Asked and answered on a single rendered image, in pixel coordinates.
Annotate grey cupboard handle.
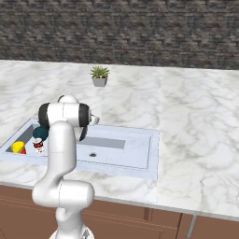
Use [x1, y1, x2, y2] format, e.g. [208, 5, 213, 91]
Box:
[186, 214, 198, 239]

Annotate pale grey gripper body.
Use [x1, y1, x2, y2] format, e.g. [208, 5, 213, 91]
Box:
[90, 115, 101, 127]

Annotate green plant in grey pot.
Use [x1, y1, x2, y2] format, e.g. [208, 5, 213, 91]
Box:
[90, 65, 111, 88]

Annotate yellow and red cup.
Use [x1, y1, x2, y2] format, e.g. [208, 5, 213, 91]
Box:
[10, 140, 27, 155]

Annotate pale grey sink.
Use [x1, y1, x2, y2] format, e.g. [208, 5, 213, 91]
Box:
[0, 117, 161, 181]

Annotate brown cupboard front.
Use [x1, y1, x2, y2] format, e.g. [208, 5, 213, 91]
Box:
[0, 184, 151, 239]

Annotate brown cupboard door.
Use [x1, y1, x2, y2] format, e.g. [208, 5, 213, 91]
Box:
[150, 207, 239, 239]

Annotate red and white can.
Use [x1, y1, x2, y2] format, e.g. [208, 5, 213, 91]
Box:
[32, 137, 45, 154]

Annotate dark teal teapot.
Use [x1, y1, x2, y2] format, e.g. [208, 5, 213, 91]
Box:
[32, 125, 49, 142]

